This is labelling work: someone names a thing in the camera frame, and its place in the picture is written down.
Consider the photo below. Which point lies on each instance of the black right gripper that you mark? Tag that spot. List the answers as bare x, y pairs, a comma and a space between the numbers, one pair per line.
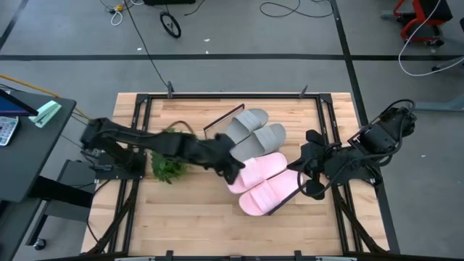
324, 163

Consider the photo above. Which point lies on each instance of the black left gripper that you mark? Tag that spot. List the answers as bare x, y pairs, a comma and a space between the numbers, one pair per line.
221, 156

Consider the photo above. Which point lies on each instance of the pink slide sandal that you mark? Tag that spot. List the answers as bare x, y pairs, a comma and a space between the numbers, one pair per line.
268, 194
261, 168

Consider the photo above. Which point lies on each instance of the grey slide sandal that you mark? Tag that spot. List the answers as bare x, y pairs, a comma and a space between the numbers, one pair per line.
261, 141
250, 121

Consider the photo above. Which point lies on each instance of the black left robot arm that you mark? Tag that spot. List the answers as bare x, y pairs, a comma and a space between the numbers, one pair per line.
163, 143

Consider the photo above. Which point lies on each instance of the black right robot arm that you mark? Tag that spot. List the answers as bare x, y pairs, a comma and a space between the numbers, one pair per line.
380, 136

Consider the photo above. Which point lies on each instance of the artificial green leafy plant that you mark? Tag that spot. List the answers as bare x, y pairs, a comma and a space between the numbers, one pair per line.
166, 168

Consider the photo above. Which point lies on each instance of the black table clamp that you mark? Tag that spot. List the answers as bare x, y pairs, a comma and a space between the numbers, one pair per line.
169, 253
298, 253

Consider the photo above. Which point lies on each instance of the black floor tape strip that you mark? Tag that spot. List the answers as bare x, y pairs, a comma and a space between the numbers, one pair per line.
14, 20
342, 36
253, 57

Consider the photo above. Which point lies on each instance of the black power adapter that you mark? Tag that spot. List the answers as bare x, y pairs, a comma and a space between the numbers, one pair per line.
90, 153

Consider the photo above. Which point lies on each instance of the grey desk foot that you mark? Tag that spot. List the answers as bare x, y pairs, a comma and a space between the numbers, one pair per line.
442, 106

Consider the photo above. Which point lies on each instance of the black floor box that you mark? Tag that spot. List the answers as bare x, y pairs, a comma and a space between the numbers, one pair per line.
166, 1

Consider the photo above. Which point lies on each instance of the mint green stapler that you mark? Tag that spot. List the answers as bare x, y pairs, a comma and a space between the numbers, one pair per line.
45, 113

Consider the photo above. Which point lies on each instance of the yellow plug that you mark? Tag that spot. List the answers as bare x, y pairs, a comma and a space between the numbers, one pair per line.
118, 7

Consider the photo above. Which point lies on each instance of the red and black cart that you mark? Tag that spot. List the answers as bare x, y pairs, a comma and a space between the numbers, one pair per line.
435, 9

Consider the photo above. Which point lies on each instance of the black side desk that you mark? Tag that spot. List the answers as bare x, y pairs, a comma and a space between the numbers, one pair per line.
32, 156

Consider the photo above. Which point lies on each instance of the white calculator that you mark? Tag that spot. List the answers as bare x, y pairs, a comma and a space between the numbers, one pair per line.
8, 130

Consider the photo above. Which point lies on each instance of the monitor with blue screen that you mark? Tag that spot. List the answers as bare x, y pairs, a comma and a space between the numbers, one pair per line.
11, 107

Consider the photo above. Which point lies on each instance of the wooden shelf with black frame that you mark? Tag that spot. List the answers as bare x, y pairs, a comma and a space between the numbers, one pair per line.
217, 119

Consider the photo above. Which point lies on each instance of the black aluminium table frame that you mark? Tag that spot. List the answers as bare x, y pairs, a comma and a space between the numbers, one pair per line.
253, 96

